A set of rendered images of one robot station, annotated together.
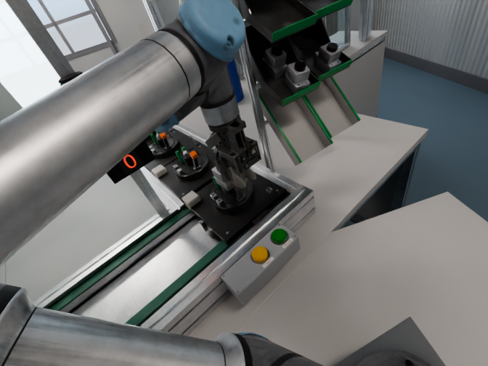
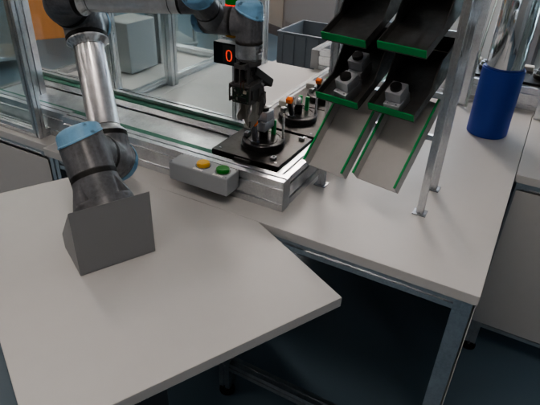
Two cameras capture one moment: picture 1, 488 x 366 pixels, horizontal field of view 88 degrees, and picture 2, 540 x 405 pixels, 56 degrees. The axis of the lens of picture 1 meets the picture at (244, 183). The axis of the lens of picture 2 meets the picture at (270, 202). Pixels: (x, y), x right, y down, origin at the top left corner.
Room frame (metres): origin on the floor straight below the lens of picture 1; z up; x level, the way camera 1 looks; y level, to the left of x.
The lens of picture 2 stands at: (-0.23, -1.22, 1.68)
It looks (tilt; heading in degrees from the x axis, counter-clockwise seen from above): 32 degrees down; 56
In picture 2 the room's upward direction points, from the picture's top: 2 degrees clockwise
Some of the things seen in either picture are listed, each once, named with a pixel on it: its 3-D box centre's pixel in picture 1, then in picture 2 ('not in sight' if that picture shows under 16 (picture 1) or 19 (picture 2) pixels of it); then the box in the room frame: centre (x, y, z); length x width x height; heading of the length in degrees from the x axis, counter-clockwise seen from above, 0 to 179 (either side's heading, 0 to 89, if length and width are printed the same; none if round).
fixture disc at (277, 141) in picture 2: (232, 193); (263, 140); (0.59, 0.05, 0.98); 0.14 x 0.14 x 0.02
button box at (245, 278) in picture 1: (262, 261); (203, 173); (0.36, 0.02, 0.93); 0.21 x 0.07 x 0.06; 119
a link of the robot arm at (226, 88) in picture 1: (206, 72); (247, 22); (0.50, 0.00, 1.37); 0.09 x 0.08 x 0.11; 134
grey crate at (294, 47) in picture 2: not in sight; (328, 47); (2.09, 1.57, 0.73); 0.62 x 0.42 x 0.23; 119
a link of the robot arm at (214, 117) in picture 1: (221, 109); (250, 51); (0.50, 0.00, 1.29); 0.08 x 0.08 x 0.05
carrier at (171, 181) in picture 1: (188, 158); (298, 107); (0.81, 0.17, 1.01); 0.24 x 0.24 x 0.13; 29
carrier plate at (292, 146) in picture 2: (233, 197); (263, 145); (0.59, 0.05, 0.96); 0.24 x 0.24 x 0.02; 29
